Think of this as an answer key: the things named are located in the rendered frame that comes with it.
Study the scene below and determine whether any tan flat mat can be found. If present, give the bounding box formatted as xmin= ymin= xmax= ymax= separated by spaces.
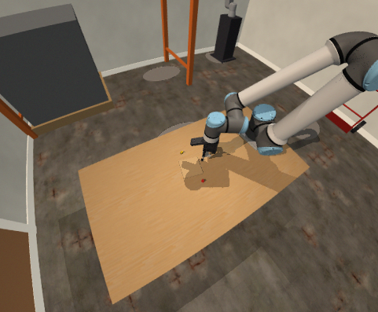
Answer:
xmin=179 ymin=156 xmax=203 ymax=178

